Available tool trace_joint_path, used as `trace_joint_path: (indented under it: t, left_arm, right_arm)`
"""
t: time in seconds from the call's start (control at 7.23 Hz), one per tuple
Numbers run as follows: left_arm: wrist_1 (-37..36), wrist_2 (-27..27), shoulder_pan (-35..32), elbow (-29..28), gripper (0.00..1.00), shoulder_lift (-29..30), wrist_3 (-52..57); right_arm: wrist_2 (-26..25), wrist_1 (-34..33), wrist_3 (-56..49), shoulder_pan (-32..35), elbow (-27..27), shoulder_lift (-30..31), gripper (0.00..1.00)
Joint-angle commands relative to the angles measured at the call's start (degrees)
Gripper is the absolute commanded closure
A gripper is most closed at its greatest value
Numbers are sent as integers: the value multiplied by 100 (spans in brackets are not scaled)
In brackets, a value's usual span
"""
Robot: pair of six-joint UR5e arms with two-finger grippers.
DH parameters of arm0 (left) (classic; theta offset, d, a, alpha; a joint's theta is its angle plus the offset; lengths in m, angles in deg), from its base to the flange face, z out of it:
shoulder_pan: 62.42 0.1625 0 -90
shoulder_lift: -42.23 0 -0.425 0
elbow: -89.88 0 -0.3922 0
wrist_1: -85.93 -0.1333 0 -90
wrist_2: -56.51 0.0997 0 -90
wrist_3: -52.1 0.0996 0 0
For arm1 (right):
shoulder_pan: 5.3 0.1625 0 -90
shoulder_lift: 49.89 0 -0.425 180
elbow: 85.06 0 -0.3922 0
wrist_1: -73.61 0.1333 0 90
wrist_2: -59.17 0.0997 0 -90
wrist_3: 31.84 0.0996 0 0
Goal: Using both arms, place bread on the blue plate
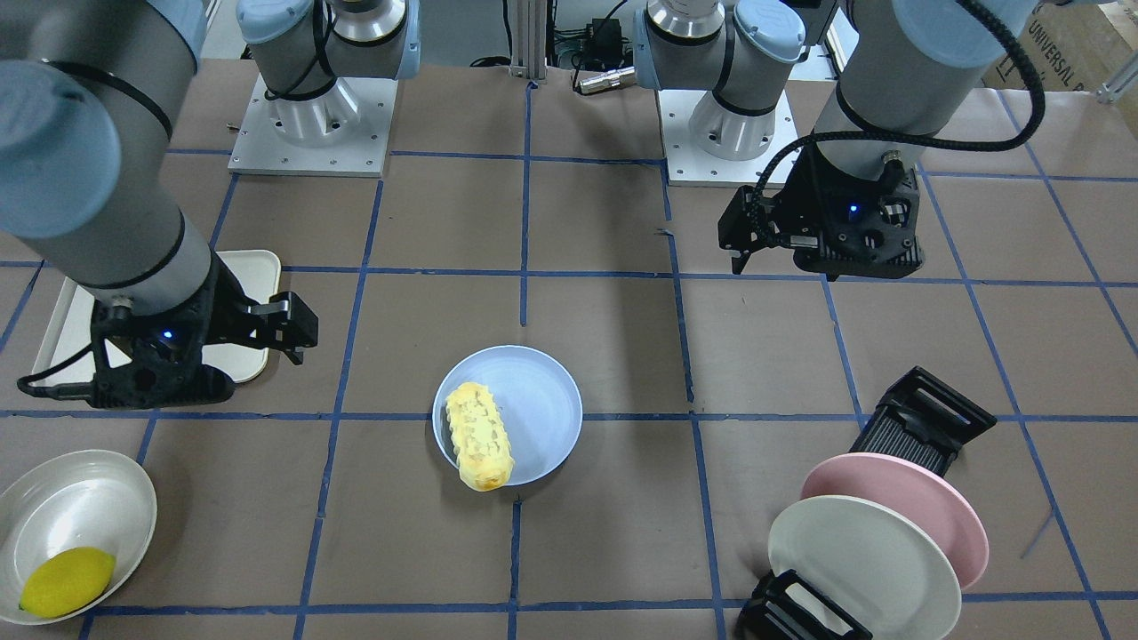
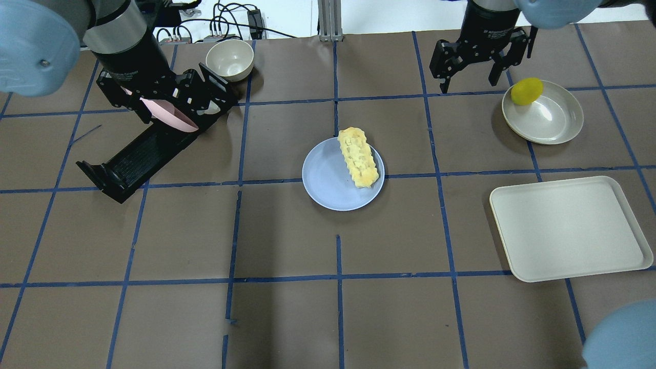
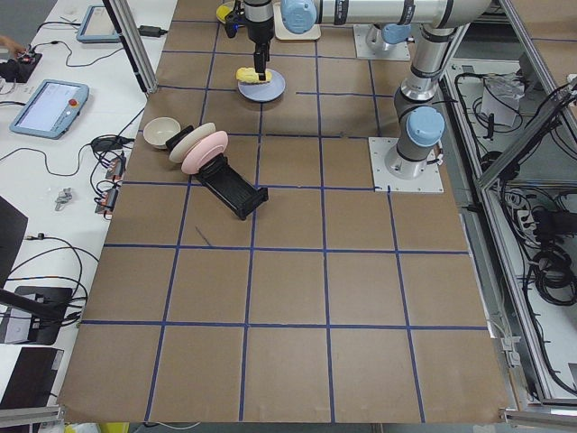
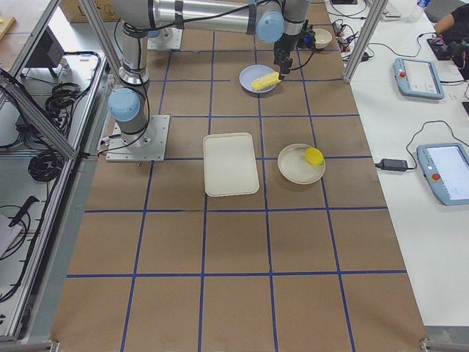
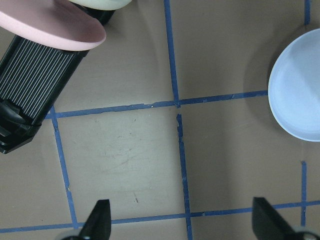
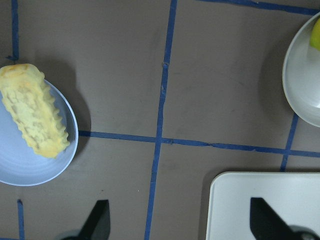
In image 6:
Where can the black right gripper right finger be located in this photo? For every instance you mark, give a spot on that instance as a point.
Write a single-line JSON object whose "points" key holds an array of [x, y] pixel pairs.
{"points": [[266, 224]]}

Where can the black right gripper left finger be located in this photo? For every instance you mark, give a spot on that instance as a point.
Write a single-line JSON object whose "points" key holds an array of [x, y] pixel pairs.
{"points": [[98, 224]]}

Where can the blue plate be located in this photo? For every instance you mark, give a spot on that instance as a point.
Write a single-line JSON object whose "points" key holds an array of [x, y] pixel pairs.
{"points": [[19, 165]]}

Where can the yellow bread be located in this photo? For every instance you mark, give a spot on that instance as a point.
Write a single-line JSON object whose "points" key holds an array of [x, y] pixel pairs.
{"points": [[26, 96]]}

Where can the white rectangular tray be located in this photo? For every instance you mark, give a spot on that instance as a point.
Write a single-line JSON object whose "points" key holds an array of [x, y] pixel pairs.
{"points": [[294, 196]]}

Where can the white oval dish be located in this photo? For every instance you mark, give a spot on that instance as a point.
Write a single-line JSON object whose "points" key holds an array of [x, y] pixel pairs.
{"points": [[301, 75]]}

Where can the yellow lemon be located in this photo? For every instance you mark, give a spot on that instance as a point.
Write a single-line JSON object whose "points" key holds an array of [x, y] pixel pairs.
{"points": [[315, 35]]}

